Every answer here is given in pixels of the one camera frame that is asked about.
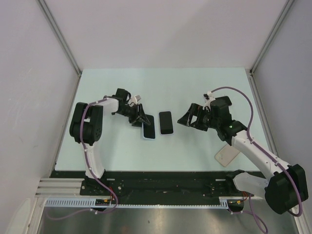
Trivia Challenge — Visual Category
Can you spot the left aluminium frame post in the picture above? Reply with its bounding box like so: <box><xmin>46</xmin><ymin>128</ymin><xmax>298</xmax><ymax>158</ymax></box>
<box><xmin>36</xmin><ymin>0</ymin><xmax>82</xmax><ymax>78</ymax></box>

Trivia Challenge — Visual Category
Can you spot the beige phone case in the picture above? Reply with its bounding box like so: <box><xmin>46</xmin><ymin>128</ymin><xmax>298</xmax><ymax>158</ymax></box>
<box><xmin>214</xmin><ymin>144</ymin><xmax>240</xmax><ymax>167</ymax></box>

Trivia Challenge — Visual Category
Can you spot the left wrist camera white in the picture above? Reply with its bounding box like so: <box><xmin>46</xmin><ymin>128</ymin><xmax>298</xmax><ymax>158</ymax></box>
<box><xmin>128</xmin><ymin>95</ymin><xmax>141</xmax><ymax>106</ymax></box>

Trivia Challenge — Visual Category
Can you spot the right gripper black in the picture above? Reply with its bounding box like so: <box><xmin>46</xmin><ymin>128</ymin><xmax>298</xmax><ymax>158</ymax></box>
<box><xmin>177</xmin><ymin>103</ymin><xmax>219</xmax><ymax>132</ymax></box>

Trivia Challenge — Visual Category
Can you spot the aluminium frame post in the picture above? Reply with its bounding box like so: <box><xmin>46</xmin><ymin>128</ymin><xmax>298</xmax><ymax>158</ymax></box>
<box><xmin>36</xmin><ymin>0</ymin><xmax>82</xmax><ymax>78</ymax></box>
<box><xmin>248</xmin><ymin>0</ymin><xmax>297</xmax><ymax>76</ymax></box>

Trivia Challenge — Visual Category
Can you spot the lilac phone case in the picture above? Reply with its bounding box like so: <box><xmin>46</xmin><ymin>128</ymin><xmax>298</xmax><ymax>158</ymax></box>
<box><xmin>158</xmin><ymin>111</ymin><xmax>175</xmax><ymax>136</ymax></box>

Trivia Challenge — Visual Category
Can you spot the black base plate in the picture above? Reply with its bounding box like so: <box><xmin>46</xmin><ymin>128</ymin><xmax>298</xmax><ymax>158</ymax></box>
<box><xmin>51</xmin><ymin>171</ymin><xmax>249</xmax><ymax>205</ymax></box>

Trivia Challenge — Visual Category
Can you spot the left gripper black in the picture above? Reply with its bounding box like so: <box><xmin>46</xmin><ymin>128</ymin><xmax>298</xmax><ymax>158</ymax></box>
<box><xmin>117</xmin><ymin>103</ymin><xmax>150</xmax><ymax>128</ymax></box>

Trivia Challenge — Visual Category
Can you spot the slotted white cable duct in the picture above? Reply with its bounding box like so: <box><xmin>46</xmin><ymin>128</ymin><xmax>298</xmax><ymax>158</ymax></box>
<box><xmin>44</xmin><ymin>197</ymin><xmax>229</xmax><ymax>209</ymax></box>

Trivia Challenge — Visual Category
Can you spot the right aluminium frame post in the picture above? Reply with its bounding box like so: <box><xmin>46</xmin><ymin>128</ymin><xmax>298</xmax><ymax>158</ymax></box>
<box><xmin>248</xmin><ymin>0</ymin><xmax>297</xmax><ymax>76</ymax></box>

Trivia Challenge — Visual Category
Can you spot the light blue phone case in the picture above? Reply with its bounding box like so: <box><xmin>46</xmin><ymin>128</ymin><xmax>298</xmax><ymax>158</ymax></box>
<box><xmin>141</xmin><ymin>114</ymin><xmax>156</xmax><ymax>141</ymax></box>

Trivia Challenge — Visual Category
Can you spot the aluminium front rail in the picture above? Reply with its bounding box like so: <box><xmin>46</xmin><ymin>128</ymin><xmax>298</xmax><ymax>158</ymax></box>
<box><xmin>35</xmin><ymin>178</ymin><xmax>85</xmax><ymax>198</ymax></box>

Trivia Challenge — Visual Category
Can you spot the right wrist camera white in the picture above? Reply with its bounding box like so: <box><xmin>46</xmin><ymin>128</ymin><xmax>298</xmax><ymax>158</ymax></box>
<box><xmin>203</xmin><ymin>91</ymin><xmax>215</xmax><ymax>110</ymax></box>

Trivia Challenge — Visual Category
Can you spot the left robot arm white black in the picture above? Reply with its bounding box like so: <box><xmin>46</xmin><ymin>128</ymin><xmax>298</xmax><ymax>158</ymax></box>
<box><xmin>69</xmin><ymin>88</ymin><xmax>152</xmax><ymax>195</ymax></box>

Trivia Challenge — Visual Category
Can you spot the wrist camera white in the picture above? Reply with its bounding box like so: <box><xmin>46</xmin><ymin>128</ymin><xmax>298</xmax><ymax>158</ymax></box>
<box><xmin>128</xmin><ymin>95</ymin><xmax>141</xmax><ymax>106</ymax></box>
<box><xmin>203</xmin><ymin>91</ymin><xmax>215</xmax><ymax>110</ymax></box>

